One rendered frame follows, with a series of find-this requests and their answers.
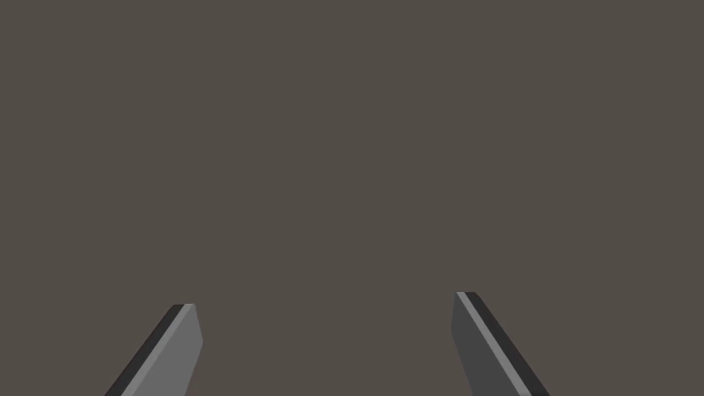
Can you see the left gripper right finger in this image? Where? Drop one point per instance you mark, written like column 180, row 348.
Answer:
column 489, row 357

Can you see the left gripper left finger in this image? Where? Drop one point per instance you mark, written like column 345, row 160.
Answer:
column 165, row 357

